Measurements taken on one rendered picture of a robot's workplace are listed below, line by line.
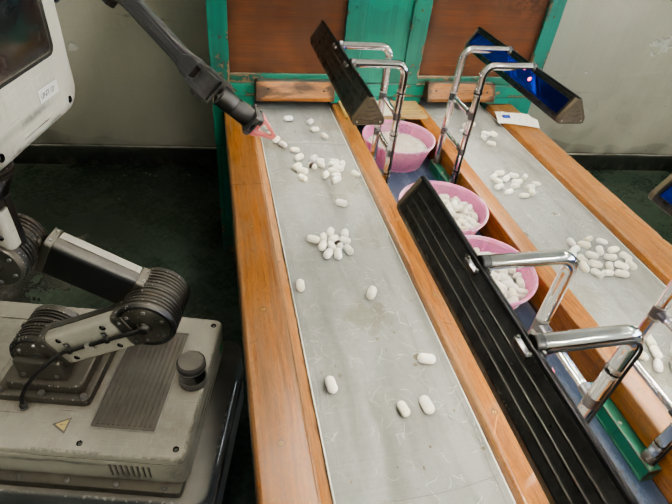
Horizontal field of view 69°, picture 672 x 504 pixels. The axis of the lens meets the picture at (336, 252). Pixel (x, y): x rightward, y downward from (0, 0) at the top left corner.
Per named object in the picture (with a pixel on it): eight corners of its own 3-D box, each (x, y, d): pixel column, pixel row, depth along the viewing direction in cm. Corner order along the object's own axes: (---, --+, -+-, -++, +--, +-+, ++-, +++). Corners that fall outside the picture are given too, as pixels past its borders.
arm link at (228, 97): (210, 103, 136) (223, 87, 135) (209, 96, 141) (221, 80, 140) (231, 119, 140) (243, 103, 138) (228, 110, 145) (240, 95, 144)
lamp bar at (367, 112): (352, 125, 118) (355, 96, 114) (309, 42, 165) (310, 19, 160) (384, 125, 120) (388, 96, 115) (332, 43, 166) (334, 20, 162)
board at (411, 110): (345, 119, 185) (346, 116, 185) (337, 103, 197) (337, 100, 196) (427, 119, 193) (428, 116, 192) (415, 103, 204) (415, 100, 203)
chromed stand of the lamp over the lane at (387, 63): (332, 203, 157) (346, 61, 129) (320, 171, 172) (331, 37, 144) (388, 201, 161) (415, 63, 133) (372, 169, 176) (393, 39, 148)
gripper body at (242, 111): (259, 106, 148) (239, 90, 144) (262, 121, 140) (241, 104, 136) (245, 121, 150) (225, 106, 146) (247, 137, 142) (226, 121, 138)
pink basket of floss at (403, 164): (408, 186, 170) (413, 161, 164) (345, 158, 181) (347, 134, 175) (442, 159, 188) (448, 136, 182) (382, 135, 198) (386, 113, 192)
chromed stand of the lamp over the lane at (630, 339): (444, 520, 85) (533, 355, 57) (408, 417, 100) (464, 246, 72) (541, 501, 89) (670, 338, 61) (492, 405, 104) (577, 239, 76)
